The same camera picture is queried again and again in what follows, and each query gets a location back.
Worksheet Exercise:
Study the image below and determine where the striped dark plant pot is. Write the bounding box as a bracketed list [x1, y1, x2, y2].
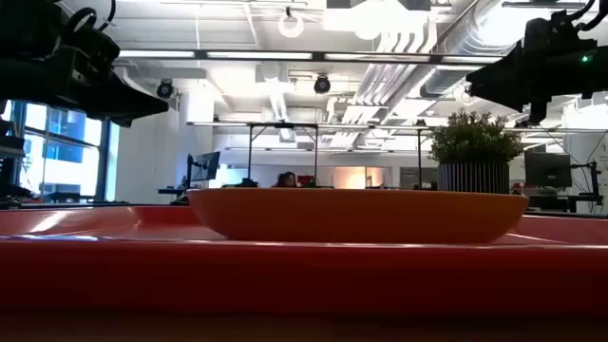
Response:
[437, 161, 511, 195]

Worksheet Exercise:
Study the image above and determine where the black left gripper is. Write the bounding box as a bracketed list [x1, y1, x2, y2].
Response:
[0, 0, 170, 128]

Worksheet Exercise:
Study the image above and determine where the tilted computer monitor on arm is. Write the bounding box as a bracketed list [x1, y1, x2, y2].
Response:
[185, 150, 222, 190]

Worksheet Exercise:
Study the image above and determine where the black metal rig frame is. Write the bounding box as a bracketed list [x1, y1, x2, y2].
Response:
[246, 122, 320, 187]

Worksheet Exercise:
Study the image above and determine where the orange shallow plate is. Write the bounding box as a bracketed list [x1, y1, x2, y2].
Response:
[186, 187, 529, 245]

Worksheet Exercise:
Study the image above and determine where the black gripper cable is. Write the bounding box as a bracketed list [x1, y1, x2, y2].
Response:
[550, 0, 608, 33]
[60, 0, 118, 35]

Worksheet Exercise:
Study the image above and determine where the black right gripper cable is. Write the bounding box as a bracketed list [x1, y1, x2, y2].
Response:
[550, 0, 608, 33]

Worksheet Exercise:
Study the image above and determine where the large office window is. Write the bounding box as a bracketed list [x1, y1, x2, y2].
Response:
[0, 99, 111, 203]

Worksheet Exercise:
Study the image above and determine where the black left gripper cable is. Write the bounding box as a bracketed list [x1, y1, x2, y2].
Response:
[60, 0, 118, 35]

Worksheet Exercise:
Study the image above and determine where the red plastic tray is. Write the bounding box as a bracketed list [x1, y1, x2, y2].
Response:
[0, 204, 608, 317]

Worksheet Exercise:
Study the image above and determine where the large dark computer monitor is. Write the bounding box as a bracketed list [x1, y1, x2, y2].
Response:
[523, 151, 573, 189]

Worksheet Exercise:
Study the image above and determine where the long ceiling light track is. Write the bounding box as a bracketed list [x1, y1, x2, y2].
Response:
[117, 48, 505, 66]

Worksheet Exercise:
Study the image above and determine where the green bushy plant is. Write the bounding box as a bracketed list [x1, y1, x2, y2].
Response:
[428, 107, 524, 165]

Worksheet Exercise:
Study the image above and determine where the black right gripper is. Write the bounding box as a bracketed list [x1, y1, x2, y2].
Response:
[465, 11, 608, 126]

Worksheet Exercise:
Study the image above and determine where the person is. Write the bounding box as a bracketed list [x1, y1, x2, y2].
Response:
[275, 171, 299, 189]

